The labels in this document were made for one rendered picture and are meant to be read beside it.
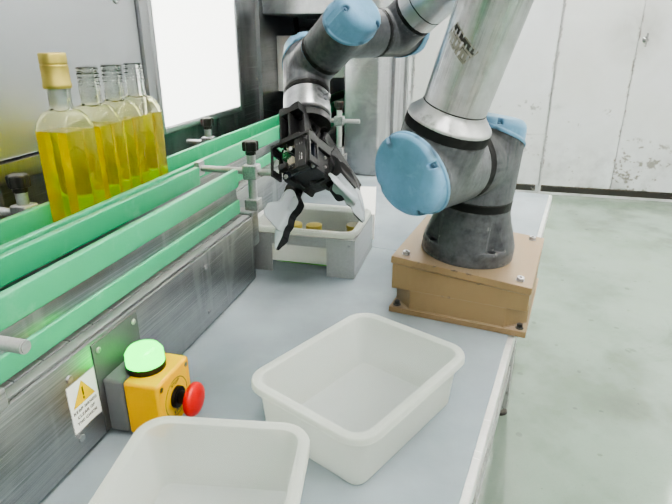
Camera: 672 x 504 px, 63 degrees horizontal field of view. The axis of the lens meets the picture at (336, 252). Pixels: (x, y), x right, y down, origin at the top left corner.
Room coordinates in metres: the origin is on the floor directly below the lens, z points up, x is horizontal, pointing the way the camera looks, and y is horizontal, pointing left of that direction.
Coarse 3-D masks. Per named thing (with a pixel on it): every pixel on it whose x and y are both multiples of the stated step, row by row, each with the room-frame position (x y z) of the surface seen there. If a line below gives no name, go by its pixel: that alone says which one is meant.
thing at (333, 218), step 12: (312, 204) 1.14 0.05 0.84; (324, 204) 1.14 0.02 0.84; (264, 216) 1.08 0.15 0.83; (300, 216) 1.15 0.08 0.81; (312, 216) 1.14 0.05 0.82; (324, 216) 1.13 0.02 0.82; (336, 216) 1.13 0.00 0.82; (348, 216) 1.12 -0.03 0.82; (264, 228) 1.00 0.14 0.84; (300, 228) 0.98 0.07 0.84; (324, 228) 1.13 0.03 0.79; (336, 228) 1.12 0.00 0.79; (360, 228) 0.99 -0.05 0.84
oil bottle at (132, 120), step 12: (120, 108) 0.84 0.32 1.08; (132, 108) 0.86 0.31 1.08; (132, 120) 0.85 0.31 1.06; (132, 132) 0.85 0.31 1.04; (144, 132) 0.88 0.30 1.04; (132, 144) 0.84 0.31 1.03; (144, 144) 0.87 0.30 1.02; (132, 156) 0.84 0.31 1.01; (144, 156) 0.87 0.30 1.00; (132, 168) 0.83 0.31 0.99; (144, 168) 0.86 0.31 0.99; (132, 180) 0.83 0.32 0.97; (144, 180) 0.86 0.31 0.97
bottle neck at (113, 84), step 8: (112, 64) 0.87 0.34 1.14; (104, 72) 0.85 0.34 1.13; (112, 72) 0.85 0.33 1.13; (120, 72) 0.86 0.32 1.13; (104, 80) 0.85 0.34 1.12; (112, 80) 0.85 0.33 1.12; (120, 80) 0.86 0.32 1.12; (104, 88) 0.85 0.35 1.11; (112, 88) 0.85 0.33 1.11; (120, 88) 0.85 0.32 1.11; (112, 96) 0.85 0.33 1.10; (120, 96) 0.85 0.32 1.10
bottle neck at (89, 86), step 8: (80, 72) 0.79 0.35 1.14; (88, 72) 0.79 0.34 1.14; (96, 72) 0.80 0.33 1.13; (80, 80) 0.79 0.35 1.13; (88, 80) 0.79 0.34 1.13; (96, 80) 0.80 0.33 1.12; (80, 88) 0.79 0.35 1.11; (88, 88) 0.79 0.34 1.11; (96, 88) 0.80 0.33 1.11; (80, 96) 0.79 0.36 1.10; (88, 96) 0.79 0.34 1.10; (96, 96) 0.79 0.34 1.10
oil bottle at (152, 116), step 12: (132, 96) 0.90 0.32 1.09; (144, 96) 0.91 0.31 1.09; (144, 108) 0.89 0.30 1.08; (156, 108) 0.92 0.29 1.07; (144, 120) 0.89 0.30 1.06; (156, 120) 0.91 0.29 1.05; (156, 132) 0.91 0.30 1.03; (156, 144) 0.91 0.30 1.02; (156, 156) 0.90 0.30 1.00; (156, 168) 0.90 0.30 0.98
